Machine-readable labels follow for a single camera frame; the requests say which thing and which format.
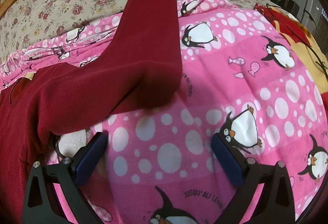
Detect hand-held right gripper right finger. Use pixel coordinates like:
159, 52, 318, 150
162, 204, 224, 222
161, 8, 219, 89
211, 133, 299, 224

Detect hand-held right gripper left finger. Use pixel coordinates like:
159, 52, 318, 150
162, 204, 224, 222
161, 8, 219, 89
23, 131, 109, 224

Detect red and yellow blanket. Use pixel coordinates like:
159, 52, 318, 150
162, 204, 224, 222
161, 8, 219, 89
254, 2, 328, 101

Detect dark red sweater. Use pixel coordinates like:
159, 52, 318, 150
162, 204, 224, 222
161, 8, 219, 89
0, 0, 183, 189

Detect pink penguin print blanket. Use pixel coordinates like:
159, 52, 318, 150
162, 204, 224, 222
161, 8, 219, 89
0, 0, 328, 224

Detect dark chair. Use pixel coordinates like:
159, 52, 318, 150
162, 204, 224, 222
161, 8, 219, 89
269, 0, 301, 15

